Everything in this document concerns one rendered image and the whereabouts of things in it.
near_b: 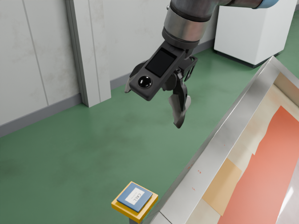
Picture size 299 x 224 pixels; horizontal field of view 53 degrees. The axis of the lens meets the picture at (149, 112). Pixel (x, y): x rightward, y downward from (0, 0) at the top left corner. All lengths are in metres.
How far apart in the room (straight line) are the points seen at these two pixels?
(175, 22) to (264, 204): 0.35
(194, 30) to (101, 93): 2.87
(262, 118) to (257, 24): 3.42
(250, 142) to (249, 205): 0.13
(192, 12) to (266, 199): 0.34
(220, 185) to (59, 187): 2.12
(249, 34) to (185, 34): 3.64
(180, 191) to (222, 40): 4.05
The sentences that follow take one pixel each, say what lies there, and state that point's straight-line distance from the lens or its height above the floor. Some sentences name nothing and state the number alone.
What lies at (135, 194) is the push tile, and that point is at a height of 0.97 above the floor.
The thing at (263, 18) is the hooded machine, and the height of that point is 0.69.
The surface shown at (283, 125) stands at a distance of 0.73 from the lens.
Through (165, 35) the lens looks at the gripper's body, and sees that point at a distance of 0.55.
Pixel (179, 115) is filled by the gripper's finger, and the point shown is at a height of 1.51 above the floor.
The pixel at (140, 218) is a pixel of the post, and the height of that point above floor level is 0.95.
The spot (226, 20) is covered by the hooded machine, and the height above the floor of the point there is 0.54.
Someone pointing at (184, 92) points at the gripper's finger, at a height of 1.57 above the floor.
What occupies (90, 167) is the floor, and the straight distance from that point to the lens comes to 2.65.
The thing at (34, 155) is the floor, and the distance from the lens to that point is 2.89.
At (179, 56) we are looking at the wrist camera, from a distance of 0.55.
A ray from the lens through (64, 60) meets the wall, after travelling 3.16.
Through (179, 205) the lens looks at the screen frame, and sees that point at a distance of 0.41.
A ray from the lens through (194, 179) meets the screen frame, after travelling 0.44.
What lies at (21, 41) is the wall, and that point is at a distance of 2.92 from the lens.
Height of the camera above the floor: 1.88
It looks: 36 degrees down
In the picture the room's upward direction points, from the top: straight up
